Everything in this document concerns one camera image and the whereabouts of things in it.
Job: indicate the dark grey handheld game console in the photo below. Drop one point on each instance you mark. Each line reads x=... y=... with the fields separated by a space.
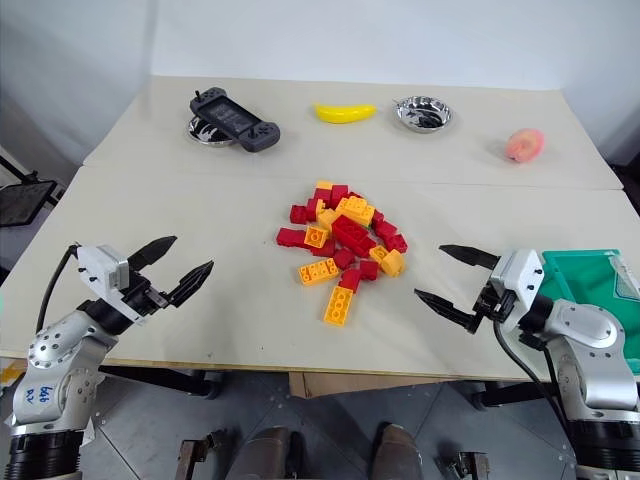
x=232 y=117

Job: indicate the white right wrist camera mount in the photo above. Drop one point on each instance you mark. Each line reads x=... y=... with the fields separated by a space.
x=520 y=280

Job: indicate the pink toy peach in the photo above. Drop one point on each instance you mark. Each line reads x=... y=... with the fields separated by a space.
x=525 y=144

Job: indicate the brown cardboard box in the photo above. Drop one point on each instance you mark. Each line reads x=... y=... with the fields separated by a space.
x=340 y=384

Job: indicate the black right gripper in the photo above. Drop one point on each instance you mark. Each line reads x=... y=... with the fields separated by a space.
x=492 y=305

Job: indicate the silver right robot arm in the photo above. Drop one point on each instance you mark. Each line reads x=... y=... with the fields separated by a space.
x=590 y=350

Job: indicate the yellow toy banana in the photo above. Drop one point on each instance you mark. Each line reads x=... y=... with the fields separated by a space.
x=344 y=112

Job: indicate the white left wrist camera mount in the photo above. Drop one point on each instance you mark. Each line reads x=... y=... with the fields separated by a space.
x=102 y=272

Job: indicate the small yellow building block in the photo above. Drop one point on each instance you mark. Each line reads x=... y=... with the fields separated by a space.
x=378 y=253
x=324 y=185

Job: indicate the clear plastic sheet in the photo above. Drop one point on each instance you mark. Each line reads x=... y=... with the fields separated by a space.
x=625 y=277

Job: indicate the red plastic building brick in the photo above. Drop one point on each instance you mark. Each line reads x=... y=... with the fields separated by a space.
x=350 y=232

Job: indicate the dark rounded shape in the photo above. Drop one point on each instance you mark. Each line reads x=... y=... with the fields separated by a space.
x=270 y=452
x=398 y=450

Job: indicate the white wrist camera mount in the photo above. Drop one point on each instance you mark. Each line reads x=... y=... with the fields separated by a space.
x=102 y=272
x=520 y=280

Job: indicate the green plastic bin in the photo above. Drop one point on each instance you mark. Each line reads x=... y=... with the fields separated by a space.
x=575 y=275

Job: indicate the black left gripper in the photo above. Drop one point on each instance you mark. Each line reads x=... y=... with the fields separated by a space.
x=145 y=296

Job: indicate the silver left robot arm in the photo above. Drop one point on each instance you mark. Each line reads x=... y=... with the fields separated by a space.
x=60 y=360

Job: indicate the steel bowl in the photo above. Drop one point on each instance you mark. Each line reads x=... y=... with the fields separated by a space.
x=424 y=114
x=207 y=132

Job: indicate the black metal stand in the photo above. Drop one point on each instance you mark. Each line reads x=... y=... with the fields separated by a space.
x=22 y=200

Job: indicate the black table leg bar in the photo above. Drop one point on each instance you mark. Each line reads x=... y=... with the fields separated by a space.
x=155 y=378
x=505 y=394

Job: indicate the rusty metal bracket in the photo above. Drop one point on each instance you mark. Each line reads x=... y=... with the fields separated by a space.
x=465 y=465
x=196 y=452

